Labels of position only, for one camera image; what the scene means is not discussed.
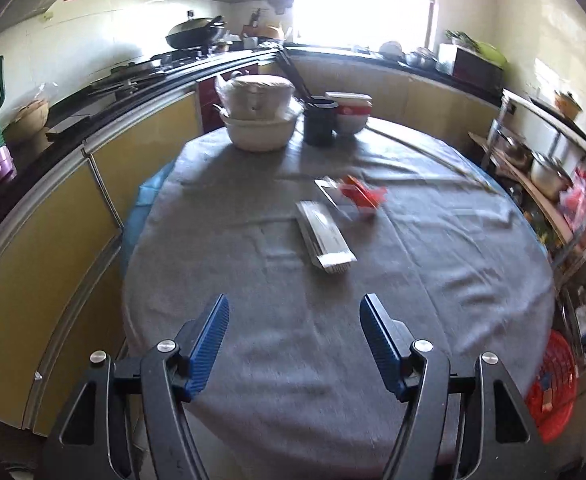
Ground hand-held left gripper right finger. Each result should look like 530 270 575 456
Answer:
359 294 544 480

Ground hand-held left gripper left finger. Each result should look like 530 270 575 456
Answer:
43 294 230 480

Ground clear pack of white sticks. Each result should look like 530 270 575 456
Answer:
295 200 358 276

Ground red plastic bag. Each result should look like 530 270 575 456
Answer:
338 175 389 216

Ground clear plastic box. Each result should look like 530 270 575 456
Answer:
314 176 354 211

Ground red plastic basket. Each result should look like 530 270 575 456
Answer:
526 330 579 443

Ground grey tablecloth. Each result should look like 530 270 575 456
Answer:
120 117 556 480

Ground blue table cover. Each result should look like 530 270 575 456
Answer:
120 160 549 271

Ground yellow base cabinets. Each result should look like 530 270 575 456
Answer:
0 47 504 436

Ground long wooden stick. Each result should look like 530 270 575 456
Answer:
368 125 494 191

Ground curved steel rack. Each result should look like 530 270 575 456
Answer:
548 240 586 381

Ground white basin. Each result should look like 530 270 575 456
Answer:
220 102 304 153

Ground wood and steel shelf unit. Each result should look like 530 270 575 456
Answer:
468 87 586 261

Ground red and white bowl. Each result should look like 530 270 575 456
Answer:
325 91 373 116
335 110 370 136

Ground black chopstick holder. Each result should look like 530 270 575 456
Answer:
303 100 338 147

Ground steel pot with lid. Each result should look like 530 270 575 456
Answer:
530 152 571 201

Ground dark pot with lid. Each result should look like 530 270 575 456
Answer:
498 130 534 171

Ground pink plastic bag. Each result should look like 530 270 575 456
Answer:
560 170 586 221

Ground bagged white bowl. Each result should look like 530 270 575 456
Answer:
215 74 296 121

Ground black induction cooker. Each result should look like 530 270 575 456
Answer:
528 97 586 143

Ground steel pots by sink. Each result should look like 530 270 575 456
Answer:
405 49 439 71

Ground dark microwave oven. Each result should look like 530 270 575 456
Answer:
438 44 505 92

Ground gas stove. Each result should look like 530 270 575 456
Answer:
108 45 224 86

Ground black wok with lid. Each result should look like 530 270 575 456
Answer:
165 16 228 51

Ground green plastic basin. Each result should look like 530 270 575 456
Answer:
473 40 508 66

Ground green vegetables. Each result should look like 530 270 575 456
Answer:
446 30 479 51

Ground knife block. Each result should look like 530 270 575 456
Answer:
243 10 264 41

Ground window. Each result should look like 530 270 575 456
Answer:
293 0 436 48

